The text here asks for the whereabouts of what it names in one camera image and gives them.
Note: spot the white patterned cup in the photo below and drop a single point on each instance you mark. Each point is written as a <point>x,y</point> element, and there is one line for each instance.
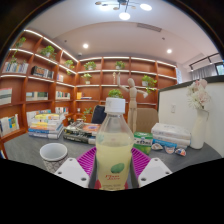
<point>53,156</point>

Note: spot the white ceramic vase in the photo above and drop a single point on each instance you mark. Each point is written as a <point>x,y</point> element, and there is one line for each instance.
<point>199,131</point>

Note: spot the ceiling air vent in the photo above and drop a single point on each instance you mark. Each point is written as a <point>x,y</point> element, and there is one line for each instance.
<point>149,27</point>

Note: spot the white wall switch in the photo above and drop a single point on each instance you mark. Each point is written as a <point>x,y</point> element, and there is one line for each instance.
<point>173,108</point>

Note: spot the recessed ceiling light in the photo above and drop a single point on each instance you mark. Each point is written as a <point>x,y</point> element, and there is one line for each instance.
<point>169,51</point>
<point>85,46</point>

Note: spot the wooden artist mannequin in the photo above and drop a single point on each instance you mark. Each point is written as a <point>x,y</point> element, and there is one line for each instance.
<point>132,100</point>

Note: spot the dark magazine stack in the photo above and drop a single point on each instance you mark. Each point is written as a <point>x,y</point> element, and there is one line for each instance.
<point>81,131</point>

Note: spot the small snack packet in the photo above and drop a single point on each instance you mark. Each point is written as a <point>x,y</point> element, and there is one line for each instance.
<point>180,152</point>
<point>157,146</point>
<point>169,149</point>

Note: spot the green tissue box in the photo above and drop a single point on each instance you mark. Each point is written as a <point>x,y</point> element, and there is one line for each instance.
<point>144,142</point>

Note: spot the white tissue pack stack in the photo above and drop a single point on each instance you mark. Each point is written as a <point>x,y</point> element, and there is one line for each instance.
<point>170,133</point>

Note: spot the wooden shelf unit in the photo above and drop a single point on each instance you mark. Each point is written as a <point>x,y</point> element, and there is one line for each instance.
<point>110,75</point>

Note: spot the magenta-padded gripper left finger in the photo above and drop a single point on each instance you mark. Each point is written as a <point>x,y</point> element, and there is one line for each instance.
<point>71,171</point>

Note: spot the dark blue chair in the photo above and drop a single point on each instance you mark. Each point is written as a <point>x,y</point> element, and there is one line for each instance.
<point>99,115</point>

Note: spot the colourful book stack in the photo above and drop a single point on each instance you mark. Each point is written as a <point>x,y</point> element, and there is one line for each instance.
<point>46,126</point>

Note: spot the tan chair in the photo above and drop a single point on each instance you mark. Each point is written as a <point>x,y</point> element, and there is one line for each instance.
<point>148,120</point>

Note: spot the branched ceiling lamp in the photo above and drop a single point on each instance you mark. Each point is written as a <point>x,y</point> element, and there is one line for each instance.
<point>124,8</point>

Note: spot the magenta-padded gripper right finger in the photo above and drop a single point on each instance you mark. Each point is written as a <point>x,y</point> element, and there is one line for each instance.
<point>155,171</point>

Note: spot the grey curtain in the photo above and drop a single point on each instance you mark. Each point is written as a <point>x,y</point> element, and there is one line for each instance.
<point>203,71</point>

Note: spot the clear bottle of yellow drink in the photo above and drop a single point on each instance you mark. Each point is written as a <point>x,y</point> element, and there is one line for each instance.
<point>114,150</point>

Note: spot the potted green plant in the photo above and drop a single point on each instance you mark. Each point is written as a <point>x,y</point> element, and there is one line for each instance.
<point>115,93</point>

